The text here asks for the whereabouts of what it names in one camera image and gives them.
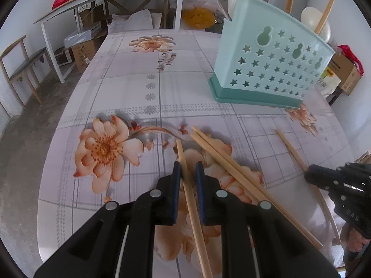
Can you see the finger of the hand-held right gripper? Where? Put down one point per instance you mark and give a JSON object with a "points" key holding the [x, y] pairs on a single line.
{"points": [[320, 177]]}

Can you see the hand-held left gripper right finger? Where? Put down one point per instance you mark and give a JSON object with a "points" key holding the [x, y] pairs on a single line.
{"points": [[200, 191]]}

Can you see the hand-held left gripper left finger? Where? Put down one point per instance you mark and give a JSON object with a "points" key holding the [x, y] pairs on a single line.
{"points": [[176, 191]]}

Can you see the teal plastic utensil holder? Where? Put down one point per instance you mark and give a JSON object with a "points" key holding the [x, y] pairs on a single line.
{"points": [[260, 72]]}

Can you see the person's right hand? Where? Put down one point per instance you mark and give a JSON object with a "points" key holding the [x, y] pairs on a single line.
{"points": [[356, 240]]}

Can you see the white and green rice sack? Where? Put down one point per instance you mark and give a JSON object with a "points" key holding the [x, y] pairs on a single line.
{"points": [[327, 82]]}

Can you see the large cardboard box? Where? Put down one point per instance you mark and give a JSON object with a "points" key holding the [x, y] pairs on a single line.
{"points": [[345, 72]]}

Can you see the yellow plastic bag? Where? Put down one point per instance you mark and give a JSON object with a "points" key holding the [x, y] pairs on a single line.
{"points": [[198, 17]]}

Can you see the small white appliance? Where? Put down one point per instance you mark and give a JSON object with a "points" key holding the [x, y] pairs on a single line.
{"points": [[63, 57]]}

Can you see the wrapped flat grey box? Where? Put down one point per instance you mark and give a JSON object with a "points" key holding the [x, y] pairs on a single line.
{"points": [[82, 34]]}

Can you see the open cardboard box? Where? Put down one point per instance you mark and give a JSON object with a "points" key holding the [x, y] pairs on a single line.
{"points": [[91, 16]]}

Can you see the wooden chair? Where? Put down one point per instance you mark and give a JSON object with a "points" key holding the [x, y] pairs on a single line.
{"points": [[26, 62]]}

